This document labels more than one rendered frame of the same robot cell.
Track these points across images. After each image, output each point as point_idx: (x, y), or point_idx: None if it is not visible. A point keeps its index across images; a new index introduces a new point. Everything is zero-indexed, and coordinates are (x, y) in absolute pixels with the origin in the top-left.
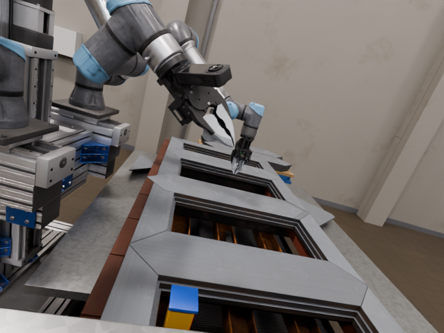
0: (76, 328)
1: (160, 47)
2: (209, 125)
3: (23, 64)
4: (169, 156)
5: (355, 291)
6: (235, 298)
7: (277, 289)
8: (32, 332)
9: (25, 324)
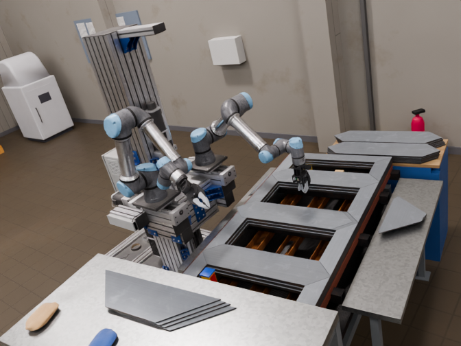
0: (151, 268)
1: (172, 178)
2: (195, 202)
3: (156, 172)
4: (268, 181)
5: (313, 278)
6: (239, 276)
7: (259, 273)
8: (144, 268)
9: (143, 266)
